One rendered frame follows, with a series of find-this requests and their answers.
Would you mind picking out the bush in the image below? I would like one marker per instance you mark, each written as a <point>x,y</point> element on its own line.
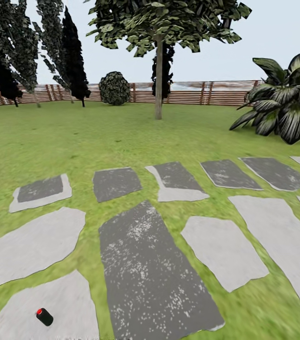
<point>114,89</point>
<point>285,84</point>
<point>275,109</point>

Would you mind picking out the pesticide atomizer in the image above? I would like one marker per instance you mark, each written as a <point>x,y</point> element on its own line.
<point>44,317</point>

